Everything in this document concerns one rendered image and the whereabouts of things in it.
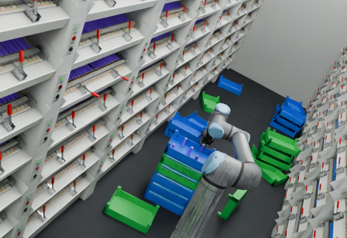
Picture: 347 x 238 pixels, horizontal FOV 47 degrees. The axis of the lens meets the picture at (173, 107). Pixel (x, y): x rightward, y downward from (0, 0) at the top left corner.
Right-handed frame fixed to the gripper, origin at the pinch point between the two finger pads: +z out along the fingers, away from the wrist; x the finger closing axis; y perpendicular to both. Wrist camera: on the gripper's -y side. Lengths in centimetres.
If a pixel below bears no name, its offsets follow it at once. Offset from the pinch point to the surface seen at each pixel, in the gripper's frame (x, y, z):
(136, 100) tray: -52, -5, -4
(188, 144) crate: -9.0, -6.1, 12.2
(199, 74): -30, -140, 53
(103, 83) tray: -56, 52, -59
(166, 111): -39, -72, 54
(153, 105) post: -44, -28, 14
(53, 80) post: -61, 90, -84
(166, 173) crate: -13.4, 16.7, 22.0
